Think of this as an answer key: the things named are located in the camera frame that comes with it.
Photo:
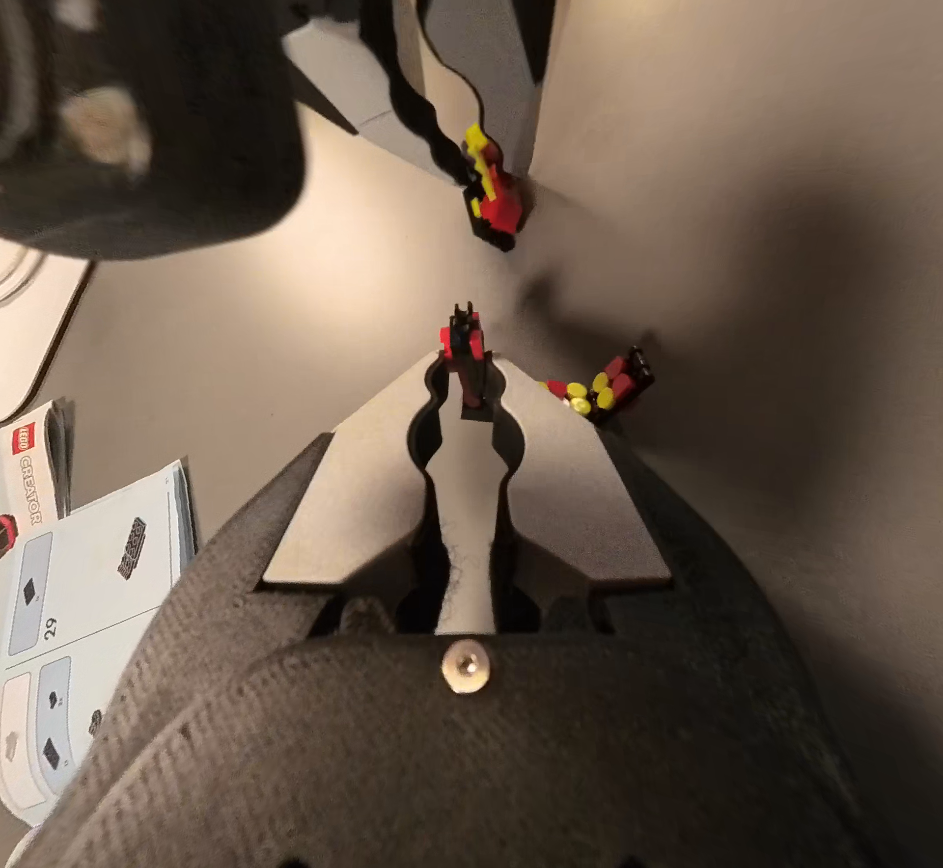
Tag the small red black lego piece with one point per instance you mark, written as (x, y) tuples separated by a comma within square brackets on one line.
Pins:
[(471, 352)]

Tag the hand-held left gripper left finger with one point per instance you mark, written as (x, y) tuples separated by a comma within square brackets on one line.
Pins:
[(353, 500)]

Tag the white rounded side table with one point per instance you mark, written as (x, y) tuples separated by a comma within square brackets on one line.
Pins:
[(37, 338)]

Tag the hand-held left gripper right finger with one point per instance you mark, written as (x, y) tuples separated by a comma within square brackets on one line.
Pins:
[(582, 507)]

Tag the red yellow black lego assembly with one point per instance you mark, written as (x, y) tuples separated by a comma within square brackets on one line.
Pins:
[(505, 209)]

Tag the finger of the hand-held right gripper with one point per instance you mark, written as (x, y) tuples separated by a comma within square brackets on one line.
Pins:
[(486, 21), (339, 80)]

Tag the long lego strip assembly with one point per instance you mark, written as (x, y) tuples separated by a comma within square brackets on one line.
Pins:
[(619, 386)]

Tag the open lego instruction booklet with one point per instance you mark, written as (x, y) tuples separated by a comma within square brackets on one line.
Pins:
[(88, 559)]

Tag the closed lego instruction booklet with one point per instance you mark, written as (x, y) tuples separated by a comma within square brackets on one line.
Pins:
[(29, 455)]

